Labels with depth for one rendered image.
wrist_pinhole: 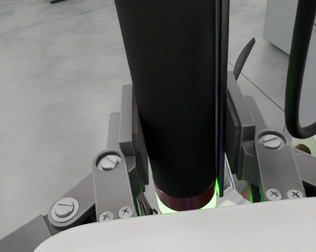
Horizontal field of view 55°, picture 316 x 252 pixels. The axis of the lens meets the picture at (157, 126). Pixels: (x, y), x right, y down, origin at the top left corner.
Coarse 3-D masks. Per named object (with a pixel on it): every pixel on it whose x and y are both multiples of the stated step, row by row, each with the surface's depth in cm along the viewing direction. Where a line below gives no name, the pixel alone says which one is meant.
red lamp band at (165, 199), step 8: (152, 176) 16; (160, 192) 15; (208, 192) 15; (160, 200) 16; (168, 200) 15; (176, 200) 15; (184, 200) 15; (192, 200) 15; (200, 200) 15; (208, 200) 16; (176, 208) 16; (184, 208) 15; (192, 208) 15
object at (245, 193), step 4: (300, 144) 26; (304, 144) 26; (300, 148) 26; (304, 148) 26; (308, 148) 26; (308, 152) 26; (248, 188) 24; (244, 192) 24; (248, 192) 23; (244, 196) 23; (248, 196) 23; (248, 200) 23
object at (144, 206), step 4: (140, 196) 61; (144, 196) 58; (140, 200) 62; (144, 200) 58; (140, 204) 63; (144, 204) 59; (148, 204) 56; (140, 208) 64; (144, 208) 61; (148, 208) 57; (140, 212) 68; (144, 212) 62; (148, 212) 57; (152, 212) 56
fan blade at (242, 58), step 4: (252, 40) 44; (248, 44) 45; (252, 44) 43; (244, 48) 48; (248, 48) 44; (244, 52) 46; (248, 52) 43; (240, 56) 49; (244, 56) 44; (236, 60) 54; (240, 60) 46; (244, 60) 44; (236, 64) 51; (240, 64) 45; (236, 68) 48; (240, 68) 44; (236, 72) 45; (240, 72) 43; (236, 76) 44
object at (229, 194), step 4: (228, 188) 24; (232, 188) 24; (224, 192) 24; (228, 192) 24; (232, 192) 24; (236, 192) 24; (224, 196) 23; (228, 196) 23; (232, 196) 23; (236, 196) 23; (240, 196) 23; (216, 200) 23; (220, 200) 23; (224, 200) 23; (232, 200) 23; (236, 200) 23; (240, 200) 23; (244, 200) 23; (216, 204) 23; (220, 204) 23
